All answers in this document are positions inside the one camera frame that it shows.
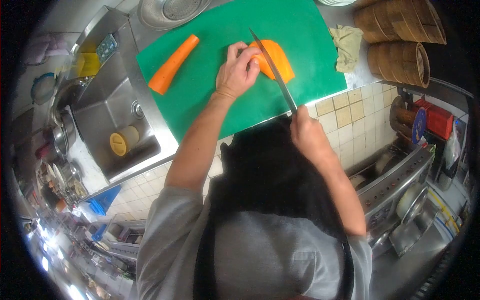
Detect person's right hand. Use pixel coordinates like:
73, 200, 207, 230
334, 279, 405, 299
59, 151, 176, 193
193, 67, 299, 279
290, 105, 328, 158

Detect person's left hand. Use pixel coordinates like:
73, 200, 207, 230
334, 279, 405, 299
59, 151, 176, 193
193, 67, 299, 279
215, 41, 263, 101

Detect person's left middle finger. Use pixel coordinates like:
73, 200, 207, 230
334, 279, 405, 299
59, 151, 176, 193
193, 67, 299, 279
227, 41, 249, 61

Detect person's left thumb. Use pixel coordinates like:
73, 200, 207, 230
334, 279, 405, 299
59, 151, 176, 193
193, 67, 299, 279
247, 57, 261, 84

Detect person's right fingers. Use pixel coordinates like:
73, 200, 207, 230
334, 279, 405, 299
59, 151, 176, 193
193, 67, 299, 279
292, 105, 312, 130

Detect person's left index finger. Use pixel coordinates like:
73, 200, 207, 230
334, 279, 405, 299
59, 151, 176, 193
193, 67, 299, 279
238, 46, 263, 67

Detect kitchen knife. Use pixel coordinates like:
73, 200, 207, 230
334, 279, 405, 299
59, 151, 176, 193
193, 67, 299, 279
248, 27, 298, 115

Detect orange carrot chunk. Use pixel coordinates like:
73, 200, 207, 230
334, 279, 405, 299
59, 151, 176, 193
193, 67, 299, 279
248, 40, 295, 84

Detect green cutting board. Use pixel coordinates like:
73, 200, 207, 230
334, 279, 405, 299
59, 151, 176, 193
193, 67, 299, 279
135, 0, 348, 144

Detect long orange carrot piece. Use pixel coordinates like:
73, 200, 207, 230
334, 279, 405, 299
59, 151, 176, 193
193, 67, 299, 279
148, 34, 200, 95

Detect metal colander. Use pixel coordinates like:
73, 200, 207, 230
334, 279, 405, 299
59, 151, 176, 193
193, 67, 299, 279
137, 0, 213, 31

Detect crumpled beige cloth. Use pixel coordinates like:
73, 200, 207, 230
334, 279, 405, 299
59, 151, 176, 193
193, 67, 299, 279
329, 25, 364, 73

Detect bamboo steamer basket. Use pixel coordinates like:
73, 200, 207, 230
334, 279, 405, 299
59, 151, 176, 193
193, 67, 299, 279
367, 41, 431, 89

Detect person's body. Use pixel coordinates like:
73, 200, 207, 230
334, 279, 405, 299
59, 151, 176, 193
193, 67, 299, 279
135, 115, 373, 300

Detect green scouring pad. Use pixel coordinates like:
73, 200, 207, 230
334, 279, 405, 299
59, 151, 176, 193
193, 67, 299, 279
95, 34, 119, 61

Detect red plastic crate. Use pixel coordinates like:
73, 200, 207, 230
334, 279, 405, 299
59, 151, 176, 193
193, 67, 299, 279
413, 98, 454, 140

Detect stack of bamboo steamers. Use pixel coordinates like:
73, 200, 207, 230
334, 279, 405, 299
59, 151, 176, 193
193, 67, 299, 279
353, 0, 447, 45

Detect stainless steel sink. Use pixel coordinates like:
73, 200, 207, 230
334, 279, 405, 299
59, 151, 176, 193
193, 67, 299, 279
70, 5, 179, 184

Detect yellow lidded container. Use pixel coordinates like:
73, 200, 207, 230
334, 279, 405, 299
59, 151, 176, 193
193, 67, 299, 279
109, 125, 140, 157

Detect yellow sponge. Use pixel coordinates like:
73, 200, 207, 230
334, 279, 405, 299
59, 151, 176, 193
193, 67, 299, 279
77, 53, 102, 77

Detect stack of metal pots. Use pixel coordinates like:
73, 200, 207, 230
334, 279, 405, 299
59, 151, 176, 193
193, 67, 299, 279
35, 109, 77, 162

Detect blue plastic dustpan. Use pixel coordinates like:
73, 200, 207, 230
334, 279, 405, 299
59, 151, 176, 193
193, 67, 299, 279
87, 185, 122, 217

